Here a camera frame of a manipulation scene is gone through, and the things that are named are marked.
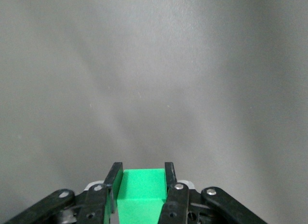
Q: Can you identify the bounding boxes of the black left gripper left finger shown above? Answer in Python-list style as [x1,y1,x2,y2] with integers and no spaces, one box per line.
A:
[4,162,124,224]

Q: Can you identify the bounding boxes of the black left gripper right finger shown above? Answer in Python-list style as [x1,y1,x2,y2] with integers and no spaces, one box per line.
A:
[157,162,268,224]

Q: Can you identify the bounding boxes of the green cube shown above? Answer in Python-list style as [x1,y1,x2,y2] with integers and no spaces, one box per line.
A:
[103,168,169,224]

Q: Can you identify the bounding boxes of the dark grey table mat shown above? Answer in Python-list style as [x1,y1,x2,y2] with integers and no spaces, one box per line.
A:
[0,0,308,224]

